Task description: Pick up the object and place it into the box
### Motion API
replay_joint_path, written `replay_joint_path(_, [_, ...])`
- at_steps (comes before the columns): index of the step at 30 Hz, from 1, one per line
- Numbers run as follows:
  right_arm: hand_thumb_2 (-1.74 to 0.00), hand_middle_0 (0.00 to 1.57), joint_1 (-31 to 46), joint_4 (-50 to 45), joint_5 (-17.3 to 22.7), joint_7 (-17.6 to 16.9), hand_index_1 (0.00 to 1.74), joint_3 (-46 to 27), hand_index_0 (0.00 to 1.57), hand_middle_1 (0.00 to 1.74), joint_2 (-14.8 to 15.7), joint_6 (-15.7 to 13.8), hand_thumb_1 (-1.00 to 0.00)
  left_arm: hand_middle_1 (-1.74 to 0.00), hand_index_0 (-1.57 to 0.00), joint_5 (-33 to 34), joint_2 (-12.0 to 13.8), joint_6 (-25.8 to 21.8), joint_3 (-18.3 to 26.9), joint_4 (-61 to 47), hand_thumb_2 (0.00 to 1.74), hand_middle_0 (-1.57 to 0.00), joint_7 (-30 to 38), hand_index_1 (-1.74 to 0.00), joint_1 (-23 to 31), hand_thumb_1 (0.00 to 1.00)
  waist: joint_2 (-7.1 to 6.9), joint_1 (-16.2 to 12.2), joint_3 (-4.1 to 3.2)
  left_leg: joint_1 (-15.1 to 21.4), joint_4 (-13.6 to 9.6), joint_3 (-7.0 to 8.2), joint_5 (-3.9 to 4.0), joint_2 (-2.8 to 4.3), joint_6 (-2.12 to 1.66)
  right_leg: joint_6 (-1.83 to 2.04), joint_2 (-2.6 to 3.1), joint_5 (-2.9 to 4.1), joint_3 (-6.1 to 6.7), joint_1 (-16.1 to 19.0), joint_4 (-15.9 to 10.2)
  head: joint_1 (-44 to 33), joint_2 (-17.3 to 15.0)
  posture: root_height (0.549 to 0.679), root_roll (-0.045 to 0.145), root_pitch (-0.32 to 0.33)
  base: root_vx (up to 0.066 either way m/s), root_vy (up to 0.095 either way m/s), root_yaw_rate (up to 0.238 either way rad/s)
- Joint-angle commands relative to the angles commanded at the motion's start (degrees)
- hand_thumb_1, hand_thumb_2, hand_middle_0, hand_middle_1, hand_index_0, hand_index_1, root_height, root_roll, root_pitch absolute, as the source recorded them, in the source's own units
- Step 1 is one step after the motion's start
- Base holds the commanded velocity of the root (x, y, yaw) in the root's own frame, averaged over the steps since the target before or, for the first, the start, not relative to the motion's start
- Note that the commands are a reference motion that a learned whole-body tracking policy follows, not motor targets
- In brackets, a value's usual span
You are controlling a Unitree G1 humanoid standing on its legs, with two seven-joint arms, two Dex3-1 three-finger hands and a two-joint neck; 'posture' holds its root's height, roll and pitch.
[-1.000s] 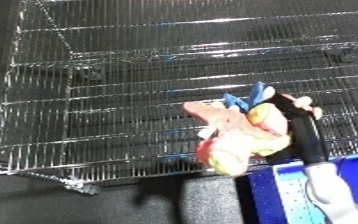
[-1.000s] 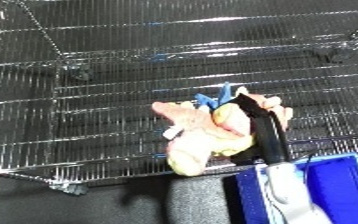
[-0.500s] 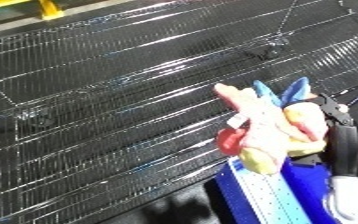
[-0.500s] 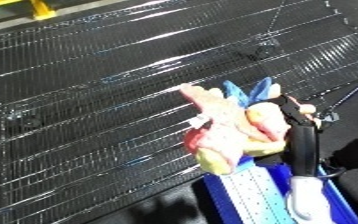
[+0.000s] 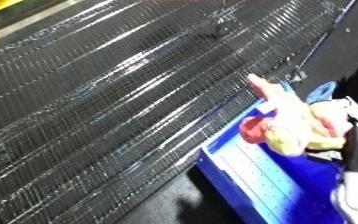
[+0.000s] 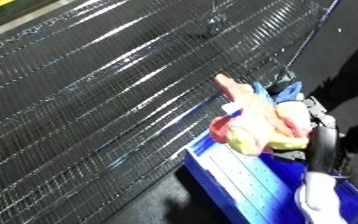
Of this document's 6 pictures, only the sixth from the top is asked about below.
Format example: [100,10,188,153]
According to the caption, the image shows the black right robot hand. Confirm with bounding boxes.
[299,95,345,176]

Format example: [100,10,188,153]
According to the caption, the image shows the pink and yellow soft toy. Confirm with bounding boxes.
[207,73,315,157]

